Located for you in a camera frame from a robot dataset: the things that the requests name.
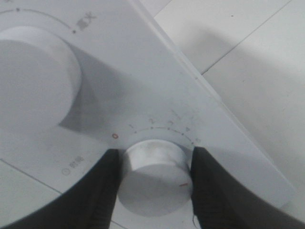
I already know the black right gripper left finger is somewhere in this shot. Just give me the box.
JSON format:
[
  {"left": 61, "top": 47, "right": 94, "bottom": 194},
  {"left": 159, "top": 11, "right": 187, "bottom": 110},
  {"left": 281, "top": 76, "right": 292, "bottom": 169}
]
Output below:
[{"left": 6, "top": 149, "right": 121, "bottom": 229}]

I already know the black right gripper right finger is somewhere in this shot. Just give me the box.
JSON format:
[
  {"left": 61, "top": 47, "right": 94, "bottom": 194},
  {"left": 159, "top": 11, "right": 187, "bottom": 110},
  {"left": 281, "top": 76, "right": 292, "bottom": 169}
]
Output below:
[{"left": 191, "top": 146, "right": 303, "bottom": 229}]

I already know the white microwave knob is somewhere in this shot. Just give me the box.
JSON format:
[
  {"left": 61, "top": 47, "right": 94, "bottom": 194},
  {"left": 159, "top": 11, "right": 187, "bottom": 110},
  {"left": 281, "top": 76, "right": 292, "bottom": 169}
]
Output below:
[
  {"left": 0, "top": 26, "right": 82, "bottom": 134},
  {"left": 118, "top": 139, "right": 193, "bottom": 217}
]

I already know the white microwave oven body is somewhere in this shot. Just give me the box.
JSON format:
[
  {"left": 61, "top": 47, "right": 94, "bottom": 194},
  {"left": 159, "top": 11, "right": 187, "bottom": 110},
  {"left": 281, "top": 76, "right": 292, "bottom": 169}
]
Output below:
[{"left": 0, "top": 0, "right": 296, "bottom": 229}]

